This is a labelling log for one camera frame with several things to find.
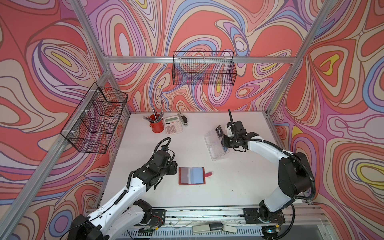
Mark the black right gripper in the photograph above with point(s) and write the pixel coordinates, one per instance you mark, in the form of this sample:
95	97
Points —
225	143

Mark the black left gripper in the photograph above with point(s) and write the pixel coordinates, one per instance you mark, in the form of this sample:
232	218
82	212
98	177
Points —
173	165

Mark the clear acrylic card stand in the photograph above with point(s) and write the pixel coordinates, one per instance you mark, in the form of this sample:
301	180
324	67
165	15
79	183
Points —
215	147

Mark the red leather card holder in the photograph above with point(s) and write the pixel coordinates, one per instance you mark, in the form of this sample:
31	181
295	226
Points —
193	176

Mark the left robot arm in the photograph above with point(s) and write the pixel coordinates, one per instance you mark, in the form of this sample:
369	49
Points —
127	208

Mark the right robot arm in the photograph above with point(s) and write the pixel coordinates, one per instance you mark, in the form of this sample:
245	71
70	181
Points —
295	177

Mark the black VIP credit card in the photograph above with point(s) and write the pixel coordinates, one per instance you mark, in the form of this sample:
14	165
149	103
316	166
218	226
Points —
219	131

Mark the pink desk calculator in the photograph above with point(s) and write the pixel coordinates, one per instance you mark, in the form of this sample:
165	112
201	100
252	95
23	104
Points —
173	125

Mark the red metal pen bucket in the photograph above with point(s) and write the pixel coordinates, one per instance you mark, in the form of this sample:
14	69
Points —
157	127

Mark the pens and pencils bunch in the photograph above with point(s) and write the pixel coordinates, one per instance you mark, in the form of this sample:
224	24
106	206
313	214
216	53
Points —
155	117

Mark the grey black stapler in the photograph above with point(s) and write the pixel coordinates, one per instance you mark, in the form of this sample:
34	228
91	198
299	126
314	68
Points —
183	118

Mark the grey foot pedal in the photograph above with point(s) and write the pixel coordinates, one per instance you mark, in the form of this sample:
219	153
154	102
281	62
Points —
213	227

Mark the black wire basket left wall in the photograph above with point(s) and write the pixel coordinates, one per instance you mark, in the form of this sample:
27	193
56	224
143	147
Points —
100	111

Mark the black wire basket wall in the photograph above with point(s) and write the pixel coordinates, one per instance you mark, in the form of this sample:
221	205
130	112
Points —
100	111
208	68

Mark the black wire basket back wall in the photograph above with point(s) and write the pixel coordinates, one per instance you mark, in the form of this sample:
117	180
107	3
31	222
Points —
208	68

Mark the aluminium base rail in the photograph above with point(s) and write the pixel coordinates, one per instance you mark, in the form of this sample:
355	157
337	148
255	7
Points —
177	217

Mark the aluminium frame post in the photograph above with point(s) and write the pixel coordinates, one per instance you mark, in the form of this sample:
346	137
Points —
107	76

